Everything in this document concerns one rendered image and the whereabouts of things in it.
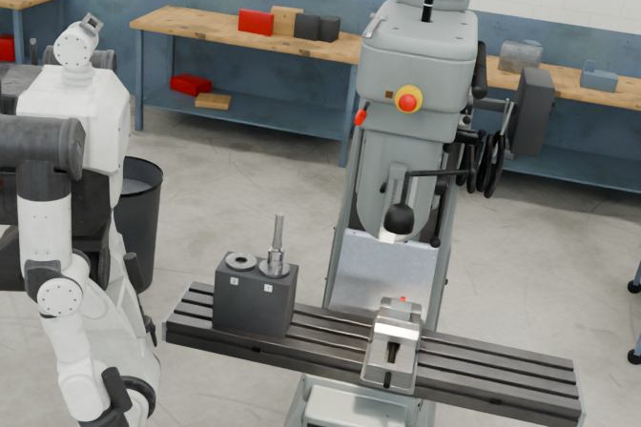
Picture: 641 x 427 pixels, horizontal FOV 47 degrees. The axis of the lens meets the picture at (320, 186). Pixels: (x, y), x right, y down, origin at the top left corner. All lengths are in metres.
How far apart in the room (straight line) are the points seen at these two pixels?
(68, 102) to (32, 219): 0.23
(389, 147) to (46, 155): 0.87
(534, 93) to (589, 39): 4.12
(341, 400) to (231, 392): 1.31
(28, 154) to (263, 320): 1.04
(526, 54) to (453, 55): 4.00
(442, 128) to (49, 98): 0.88
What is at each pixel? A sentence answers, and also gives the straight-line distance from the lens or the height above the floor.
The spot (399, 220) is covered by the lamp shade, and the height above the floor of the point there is 1.47.
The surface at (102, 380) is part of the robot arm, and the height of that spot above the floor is 1.22.
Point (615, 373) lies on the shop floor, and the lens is 4.10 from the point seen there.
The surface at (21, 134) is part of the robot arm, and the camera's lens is 1.32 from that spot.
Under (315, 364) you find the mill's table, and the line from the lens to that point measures 2.17.
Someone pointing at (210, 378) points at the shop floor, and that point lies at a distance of 3.48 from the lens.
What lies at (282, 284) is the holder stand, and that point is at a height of 1.12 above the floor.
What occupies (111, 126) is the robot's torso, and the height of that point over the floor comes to 1.72.
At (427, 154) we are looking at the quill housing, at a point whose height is 1.58.
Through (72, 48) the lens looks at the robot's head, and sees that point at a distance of 1.46.
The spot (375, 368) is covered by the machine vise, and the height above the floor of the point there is 1.00.
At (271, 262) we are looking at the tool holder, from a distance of 2.09.
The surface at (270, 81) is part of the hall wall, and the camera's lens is 6.44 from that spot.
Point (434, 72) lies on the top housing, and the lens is 1.63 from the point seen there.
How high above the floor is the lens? 2.25
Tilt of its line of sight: 25 degrees down
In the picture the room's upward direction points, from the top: 7 degrees clockwise
